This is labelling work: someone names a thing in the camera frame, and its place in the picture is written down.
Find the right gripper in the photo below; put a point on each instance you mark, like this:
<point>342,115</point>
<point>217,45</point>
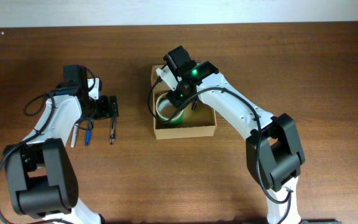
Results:
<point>173,98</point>

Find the blue clear ballpoint pen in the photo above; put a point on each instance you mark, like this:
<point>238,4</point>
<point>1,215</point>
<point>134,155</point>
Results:
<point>88,133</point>

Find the dark grey ballpoint pen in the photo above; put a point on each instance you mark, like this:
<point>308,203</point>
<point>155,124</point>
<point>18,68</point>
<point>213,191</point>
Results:
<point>112,137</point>

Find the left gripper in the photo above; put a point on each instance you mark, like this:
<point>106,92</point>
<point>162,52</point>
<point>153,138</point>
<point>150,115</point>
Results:
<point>113,107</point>

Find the green tape roll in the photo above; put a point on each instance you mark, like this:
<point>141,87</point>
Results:
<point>179,119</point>

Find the open cardboard box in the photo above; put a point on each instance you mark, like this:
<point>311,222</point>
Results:
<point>198,123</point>

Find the cream masking tape roll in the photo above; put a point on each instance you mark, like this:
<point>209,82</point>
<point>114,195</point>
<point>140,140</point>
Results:
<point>161,109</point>

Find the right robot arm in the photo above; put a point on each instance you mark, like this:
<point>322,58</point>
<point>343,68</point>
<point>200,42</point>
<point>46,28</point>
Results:
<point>273,148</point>

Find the black cap white marker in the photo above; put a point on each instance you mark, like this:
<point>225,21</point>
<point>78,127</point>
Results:
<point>74,135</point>

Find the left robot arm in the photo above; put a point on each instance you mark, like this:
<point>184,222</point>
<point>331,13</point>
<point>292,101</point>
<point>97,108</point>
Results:
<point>41,180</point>

